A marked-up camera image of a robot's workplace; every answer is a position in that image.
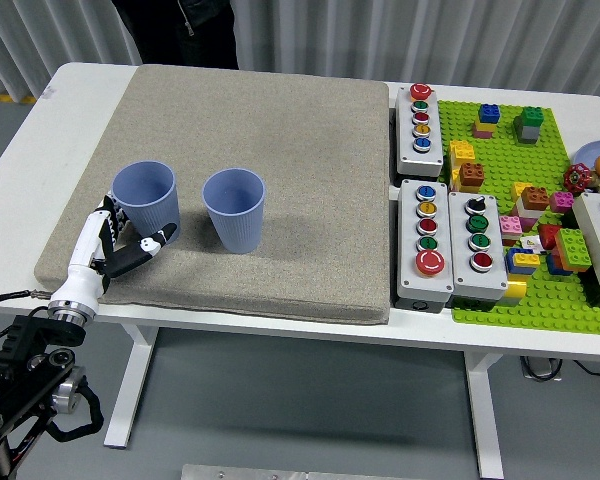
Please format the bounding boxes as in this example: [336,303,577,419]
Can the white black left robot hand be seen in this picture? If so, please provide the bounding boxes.
[49,192,179,307]

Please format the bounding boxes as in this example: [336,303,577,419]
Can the blue ribbed plastic cup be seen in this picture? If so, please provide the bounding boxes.
[201,168,267,255]
[110,159,181,247]

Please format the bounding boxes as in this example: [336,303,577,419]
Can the white table leg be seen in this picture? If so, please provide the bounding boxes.
[103,323,159,449]
[463,352,505,480]

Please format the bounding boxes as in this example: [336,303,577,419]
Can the grey-brown fabric mat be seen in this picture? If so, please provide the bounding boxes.
[33,63,392,325]

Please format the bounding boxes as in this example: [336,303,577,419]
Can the person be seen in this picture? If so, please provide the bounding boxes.
[110,0,240,70]

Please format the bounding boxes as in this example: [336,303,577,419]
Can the grey five-button control box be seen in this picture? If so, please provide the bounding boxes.
[395,178,455,307]
[394,82,444,177]

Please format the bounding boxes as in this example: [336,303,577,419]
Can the white pleated curtain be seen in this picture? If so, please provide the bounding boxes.
[0,0,600,101]

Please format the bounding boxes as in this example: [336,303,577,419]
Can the brown toy brick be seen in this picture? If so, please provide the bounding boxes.
[458,162,486,194]
[521,185,551,212]

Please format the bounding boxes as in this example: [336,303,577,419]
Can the green studded baseplate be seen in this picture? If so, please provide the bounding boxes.
[437,99,600,335]

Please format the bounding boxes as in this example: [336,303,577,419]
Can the yellow round toy brick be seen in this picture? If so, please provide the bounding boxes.
[501,273,529,300]

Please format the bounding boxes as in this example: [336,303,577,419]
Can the grey toy brick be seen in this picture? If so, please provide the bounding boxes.
[512,116,542,147]

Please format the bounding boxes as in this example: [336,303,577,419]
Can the red toy brick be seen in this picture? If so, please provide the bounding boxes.
[536,223,563,251]

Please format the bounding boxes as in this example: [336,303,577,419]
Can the magenta toy brick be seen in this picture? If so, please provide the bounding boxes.
[549,191,577,214]

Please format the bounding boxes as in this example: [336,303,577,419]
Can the large green toy brick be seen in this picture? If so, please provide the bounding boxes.
[553,227,593,274]

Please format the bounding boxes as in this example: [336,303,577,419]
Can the brass valve red handwheel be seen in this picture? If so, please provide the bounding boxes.
[562,163,600,196]

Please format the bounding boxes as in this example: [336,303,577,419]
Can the grey control box green buttons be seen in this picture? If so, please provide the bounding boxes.
[572,192,600,301]

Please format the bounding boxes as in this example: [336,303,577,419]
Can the light blue plate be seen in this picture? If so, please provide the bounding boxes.
[574,139,600,179]

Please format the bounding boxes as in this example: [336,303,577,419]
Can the grey selector switch control box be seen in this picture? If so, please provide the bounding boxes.
[447,190,509,302]

